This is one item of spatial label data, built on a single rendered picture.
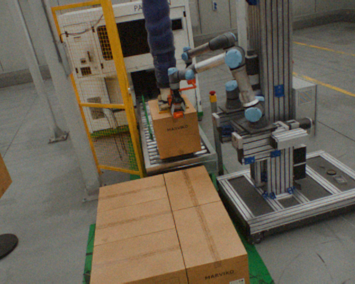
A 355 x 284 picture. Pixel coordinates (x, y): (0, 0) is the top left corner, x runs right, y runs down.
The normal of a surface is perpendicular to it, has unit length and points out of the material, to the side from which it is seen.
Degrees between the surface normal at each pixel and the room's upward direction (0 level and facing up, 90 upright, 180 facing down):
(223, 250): 0
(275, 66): 90
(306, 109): 90
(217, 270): 90
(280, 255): 0
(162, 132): 90
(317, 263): 0
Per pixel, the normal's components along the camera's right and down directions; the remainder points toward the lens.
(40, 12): 0.16, 0.40
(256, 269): -0.14, -0.90
